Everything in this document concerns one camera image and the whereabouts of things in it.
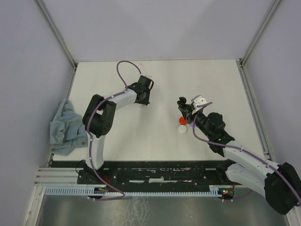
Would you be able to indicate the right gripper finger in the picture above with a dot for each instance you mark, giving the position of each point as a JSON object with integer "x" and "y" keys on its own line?
{"x": 184, "y": 112}
{"x": 188, "y": 106}

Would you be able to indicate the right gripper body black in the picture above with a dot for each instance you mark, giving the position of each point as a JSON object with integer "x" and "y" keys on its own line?
{"x": 190, "y": 117}

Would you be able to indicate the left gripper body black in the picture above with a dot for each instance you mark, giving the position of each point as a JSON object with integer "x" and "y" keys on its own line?
{"x": 146, "y": 100}

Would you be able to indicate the red round case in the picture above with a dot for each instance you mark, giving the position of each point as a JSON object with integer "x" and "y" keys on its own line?
{"x": 182, "y": 121}

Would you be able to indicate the black round case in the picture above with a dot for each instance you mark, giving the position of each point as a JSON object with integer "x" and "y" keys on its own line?
{"x": 182, "y": 102}

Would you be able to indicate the white earbud charging case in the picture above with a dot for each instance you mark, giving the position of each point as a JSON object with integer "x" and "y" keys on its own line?
{"x": 182, "y": 129}

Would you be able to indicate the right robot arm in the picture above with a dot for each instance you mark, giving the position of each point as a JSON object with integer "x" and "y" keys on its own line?
{"x": 278, "y": 183}

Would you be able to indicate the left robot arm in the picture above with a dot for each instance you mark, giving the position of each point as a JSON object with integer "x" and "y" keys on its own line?
{"x": 100, "y": 113}

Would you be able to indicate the blue cloth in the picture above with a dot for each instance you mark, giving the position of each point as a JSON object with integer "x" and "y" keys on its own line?
{"x": 67, "y": 132}

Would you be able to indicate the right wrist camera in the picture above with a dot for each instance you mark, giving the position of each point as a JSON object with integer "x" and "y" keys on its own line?
{"x": 197, "y": 103}

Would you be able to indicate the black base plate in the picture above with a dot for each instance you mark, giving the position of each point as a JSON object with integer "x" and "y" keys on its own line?
{"x": 157, "y": 176}

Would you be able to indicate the light blue cable duct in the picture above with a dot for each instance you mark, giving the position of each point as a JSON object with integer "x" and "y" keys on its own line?
{"x": 92, "y": 191}

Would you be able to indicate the left aluminium frame post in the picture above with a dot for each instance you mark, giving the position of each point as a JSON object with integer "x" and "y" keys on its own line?
{"x": 55, "y": 31}

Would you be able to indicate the aluminium frame post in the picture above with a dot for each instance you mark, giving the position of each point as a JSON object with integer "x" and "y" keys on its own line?
{"x": 55, "y": 31}
{"x": 270, "y": 13}

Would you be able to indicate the right aluminium frame post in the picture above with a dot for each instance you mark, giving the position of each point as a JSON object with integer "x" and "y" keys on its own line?
{"x": 270, "y": 13}

